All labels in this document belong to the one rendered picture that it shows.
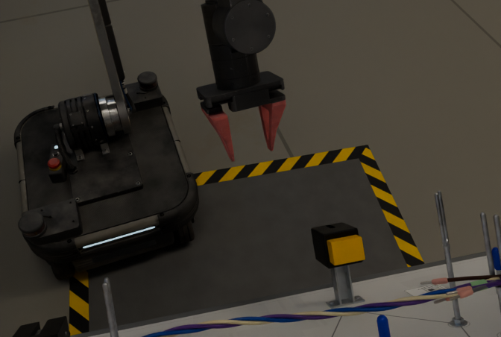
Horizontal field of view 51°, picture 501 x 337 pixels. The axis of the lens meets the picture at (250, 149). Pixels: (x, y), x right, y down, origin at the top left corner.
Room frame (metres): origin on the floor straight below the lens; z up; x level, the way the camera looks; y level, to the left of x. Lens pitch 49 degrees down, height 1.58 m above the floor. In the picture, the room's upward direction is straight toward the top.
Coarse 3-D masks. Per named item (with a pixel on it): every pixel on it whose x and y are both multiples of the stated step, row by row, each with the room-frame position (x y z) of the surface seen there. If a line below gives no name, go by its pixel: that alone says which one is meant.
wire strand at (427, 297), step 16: (368, 304) 0.17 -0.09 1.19; (384, 304) 0.17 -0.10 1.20; (400, 304) 0.17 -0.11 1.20; (416, 304) 0.17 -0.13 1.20; (224, 320) 0.16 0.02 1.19; (240, 320) 0.17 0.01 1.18; (256, 320) 0.17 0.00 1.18; (272, 320) 0.17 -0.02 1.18; (288, 320) 0.17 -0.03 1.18; (144, 336) 0.15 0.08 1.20; (160, 336) 0.15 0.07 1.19
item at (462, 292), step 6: (474, 276) 0.19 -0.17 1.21; (480, 276) 0.19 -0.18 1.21; (486, 276) 0.19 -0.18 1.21; (492, 276) 0.19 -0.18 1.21; (498, 276) 0.19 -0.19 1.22; (426, 282) 0.19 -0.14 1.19; (432, 282) 0.19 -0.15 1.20; (438, 282) 0.19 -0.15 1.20; (444, 282) 0.19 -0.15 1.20; (492, 282) 0.18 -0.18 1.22; (498, 282) 0.18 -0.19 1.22; (462, 288) 0.17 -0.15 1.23; (468, 288) 0.17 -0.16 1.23; (474, 288) 0.17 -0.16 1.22; (480, 288) 0.17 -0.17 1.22; (450, 294) 0.17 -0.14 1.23; (462, 294) 0.17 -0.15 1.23; (468, 294) 0.17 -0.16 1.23; (438, 300) 0.17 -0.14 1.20; (444, 300) 0.17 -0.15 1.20
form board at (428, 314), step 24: (456, 264) 0.38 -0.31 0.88; (480, 264) 0.37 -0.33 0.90; (360, 288) 0.33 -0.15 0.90; (384, 288) 0.32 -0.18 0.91; (408, 288) 0.32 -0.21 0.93; (216, 312) 0.30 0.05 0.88; (240, 312) 0.29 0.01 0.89; (264, 312) 0.29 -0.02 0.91; (288, 312) 0.28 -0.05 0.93; (384, 312) 0.26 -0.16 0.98; (408, 312) 0.25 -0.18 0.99; (432, 312) 0.25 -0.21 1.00; (480, 312) 0.24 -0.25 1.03; (96, 336) 0.27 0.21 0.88; (120, 336) 0.26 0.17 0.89; (192, 336) 0.25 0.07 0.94; (216, 336) 0.24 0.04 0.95; (240, 336) 0.24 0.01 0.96; (264, 336) 0.23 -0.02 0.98; (288, 336) 0.23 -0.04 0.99; (312, 336) 0.22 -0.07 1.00; (336, 336) 0.22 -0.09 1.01; (360, 336) 0.21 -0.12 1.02; (408, 336) 0.21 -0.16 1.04; (432, 336) 0.20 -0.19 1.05; (456, 336) 0.20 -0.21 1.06; (480, 336) 0.20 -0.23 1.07
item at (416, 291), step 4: (432, 284) 0.32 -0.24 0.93; (440, 284) 0.32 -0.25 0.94; (416, 288) 0.31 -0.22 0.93; (420, 288) 0.31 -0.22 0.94; (424, 288) 0.31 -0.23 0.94; (428, 288) 0.31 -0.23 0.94; (432, 288) 0.31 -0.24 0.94; (436, 288) 0.31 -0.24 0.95; (440, 288) 0.31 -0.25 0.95; (444, 288) 0.30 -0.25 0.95; (448, 288) 0.30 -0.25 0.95; (408, 292) 0.30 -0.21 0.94; (412, 292) 0.30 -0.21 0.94; (416, 292) 0.30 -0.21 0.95; (420, 292) 0.30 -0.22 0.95; (424, 292) 0.30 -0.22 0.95
